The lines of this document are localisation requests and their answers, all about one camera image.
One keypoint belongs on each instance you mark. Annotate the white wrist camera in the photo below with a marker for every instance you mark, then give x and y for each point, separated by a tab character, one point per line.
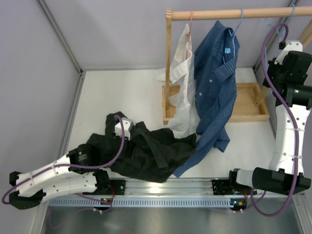
285	47
124	128

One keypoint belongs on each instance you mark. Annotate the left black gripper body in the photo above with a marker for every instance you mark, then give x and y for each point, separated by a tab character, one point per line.
130	142

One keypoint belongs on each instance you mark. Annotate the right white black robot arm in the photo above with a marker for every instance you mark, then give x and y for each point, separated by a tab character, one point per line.
288	75

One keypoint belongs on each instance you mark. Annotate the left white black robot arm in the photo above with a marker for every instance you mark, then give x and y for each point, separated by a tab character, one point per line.
80	171

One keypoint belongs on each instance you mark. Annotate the blue hanger holding shirt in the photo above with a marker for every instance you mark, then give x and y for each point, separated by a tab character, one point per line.
236	46

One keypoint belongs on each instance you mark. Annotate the aluminium frame post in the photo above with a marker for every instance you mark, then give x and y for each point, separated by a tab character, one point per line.
274	36
51	20

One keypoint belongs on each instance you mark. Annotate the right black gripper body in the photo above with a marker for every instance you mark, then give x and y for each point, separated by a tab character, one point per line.
275	74

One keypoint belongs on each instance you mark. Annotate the grey slotted cable duct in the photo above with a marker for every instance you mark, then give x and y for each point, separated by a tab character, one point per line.
170	202

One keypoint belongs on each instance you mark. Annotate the blue checked shirt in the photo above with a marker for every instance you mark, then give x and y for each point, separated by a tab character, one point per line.
215	93

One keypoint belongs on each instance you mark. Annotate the right aluminium frame post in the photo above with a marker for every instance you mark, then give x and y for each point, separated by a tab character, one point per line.
274	36

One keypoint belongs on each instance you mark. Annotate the blue wire hanger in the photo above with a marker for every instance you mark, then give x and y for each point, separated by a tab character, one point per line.
280	33

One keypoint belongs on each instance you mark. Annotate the wooden clothes rack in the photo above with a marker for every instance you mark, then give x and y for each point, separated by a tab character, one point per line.
249	105

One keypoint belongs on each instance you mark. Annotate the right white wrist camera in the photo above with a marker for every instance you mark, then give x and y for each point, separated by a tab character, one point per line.
285	47

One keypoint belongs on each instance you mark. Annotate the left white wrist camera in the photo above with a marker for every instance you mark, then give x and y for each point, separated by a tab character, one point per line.
124	128

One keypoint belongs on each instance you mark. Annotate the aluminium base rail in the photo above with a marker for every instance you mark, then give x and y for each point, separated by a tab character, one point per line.
170	186

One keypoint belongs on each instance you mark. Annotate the pink wire hanger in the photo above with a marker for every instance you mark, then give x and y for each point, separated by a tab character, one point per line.
189	35

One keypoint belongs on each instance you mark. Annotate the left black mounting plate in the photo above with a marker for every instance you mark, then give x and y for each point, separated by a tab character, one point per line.
119	186

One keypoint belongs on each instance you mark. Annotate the left aluminium frame post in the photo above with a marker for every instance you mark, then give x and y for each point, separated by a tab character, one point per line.
51	20

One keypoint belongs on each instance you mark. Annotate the black pinstripe shirt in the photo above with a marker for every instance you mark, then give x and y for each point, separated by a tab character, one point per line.
149	155

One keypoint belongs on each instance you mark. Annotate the white shirt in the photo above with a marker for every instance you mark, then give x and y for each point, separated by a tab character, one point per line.
182	74

